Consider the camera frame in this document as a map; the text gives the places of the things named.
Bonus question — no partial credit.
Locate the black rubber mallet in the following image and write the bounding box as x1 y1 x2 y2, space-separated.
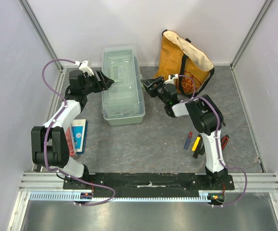
193 145 205 159

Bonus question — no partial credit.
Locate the red black utility knife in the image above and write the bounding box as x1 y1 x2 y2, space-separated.
221 135 229 150

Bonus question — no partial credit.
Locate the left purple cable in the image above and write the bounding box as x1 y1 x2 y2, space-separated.
42 59 116 206

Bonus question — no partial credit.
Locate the green plastic tool box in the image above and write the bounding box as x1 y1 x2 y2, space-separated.
102 45 146 126

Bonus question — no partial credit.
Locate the yellow handled screwdriver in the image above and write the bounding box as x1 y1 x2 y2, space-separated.
192 135 202 152

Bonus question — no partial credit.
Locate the red box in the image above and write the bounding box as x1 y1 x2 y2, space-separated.
65 126 77 157

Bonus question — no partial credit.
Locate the blue cable duct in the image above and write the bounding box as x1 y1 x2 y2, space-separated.
29 191 211 203

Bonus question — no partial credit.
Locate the blue red screwdriver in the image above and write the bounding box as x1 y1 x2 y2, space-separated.
184 126 194 150

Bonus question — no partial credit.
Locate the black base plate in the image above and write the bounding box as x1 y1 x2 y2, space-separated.
63 173 235 201

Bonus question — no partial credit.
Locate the blue white box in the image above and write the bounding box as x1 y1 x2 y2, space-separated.
71 119 88 154

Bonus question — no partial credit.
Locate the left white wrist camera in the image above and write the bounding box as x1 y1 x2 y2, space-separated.
75 60 93 76

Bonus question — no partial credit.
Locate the yellow tote bag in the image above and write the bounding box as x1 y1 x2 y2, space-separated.
154 30 215 98

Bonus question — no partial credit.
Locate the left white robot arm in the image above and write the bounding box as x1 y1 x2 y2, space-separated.
31 69 115 189

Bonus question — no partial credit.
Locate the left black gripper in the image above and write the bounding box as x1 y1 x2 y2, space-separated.
84 72 117 97

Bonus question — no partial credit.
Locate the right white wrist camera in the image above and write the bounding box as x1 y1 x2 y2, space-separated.
164 74 179 85

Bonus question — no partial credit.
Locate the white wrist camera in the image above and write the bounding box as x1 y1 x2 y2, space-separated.
75 60 93 76
164 74 179 85

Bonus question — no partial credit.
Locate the aluminium frame rail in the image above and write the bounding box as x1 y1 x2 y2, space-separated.
19 172 278 193

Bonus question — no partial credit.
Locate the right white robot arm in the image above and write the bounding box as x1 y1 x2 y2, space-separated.
141 75 234 190

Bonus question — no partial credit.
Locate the purple cable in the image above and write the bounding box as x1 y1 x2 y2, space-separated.
42 59 116 206
177 75 248 207

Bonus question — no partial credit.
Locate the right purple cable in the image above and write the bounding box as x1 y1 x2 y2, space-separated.
177 75 248 207

